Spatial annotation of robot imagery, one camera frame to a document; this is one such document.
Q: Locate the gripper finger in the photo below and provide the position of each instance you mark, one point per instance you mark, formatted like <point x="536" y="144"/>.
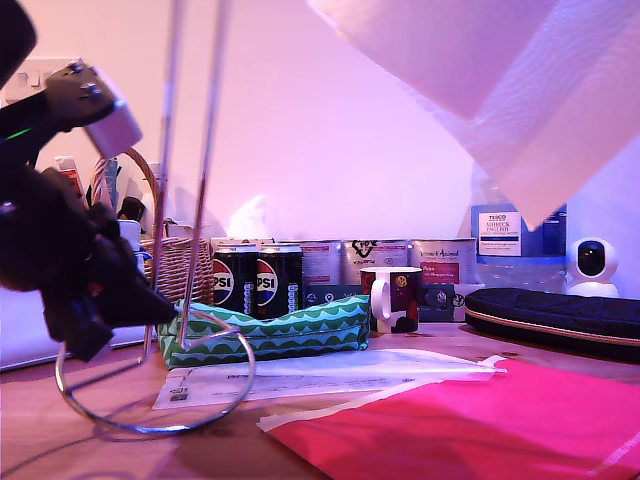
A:
<point x="130" y="290"/>

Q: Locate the white paper towel roll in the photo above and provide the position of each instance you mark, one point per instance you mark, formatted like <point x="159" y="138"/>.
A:
<point x="450" y="50"/>

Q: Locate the clear plastic bag with paper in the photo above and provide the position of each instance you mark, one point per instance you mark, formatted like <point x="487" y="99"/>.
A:
<point x="325" y="375"/>

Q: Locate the small white carton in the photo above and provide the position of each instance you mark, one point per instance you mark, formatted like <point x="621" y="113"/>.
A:
<point x="175" y="231"/>

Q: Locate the small black item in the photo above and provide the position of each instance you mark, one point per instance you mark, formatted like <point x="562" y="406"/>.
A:
<point x="131" y="207"/>

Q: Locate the blue stick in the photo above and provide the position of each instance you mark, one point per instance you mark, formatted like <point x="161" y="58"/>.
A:
<point x="112" y="180"/>

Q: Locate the white Lancome cosmetic case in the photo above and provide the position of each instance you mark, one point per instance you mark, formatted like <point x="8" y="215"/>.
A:
<point x="25" y="330"/>

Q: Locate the white bottle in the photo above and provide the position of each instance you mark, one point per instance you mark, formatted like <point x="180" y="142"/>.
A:
<point x="155" y="175"/>

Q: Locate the white box red print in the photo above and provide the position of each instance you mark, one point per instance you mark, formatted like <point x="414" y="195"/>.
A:
<point x="260" y="242"/>

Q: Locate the green wave-patterned pouch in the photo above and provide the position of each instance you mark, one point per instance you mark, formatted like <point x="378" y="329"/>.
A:
<point x="300" y="330"/>

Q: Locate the silver pouch grey label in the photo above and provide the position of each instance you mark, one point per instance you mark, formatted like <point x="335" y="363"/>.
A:
<point x="320" y="265"/>

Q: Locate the silver pouch black logo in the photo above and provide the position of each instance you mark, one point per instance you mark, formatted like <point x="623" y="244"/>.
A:
<point x="375" y="260"/>

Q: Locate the pink mailer bag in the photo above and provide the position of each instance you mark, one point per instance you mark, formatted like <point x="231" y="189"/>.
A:
<point x="475" y="425"/>

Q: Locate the large clear water bottle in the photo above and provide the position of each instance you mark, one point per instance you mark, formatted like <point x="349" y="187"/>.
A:
<point x="500" y="270"/>

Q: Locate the navy zipped case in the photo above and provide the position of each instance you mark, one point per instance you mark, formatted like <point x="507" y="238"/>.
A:
<point x="550" y="310"/>

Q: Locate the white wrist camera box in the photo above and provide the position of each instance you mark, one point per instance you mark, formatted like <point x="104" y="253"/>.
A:
<point x="115" y="125"/>

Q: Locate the white wall light switch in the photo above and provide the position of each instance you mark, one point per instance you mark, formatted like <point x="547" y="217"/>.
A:
<point x="30" y="75"/>

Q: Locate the small white round camera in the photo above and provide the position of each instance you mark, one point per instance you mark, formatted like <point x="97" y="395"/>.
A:
<point x="592" y="270"/>

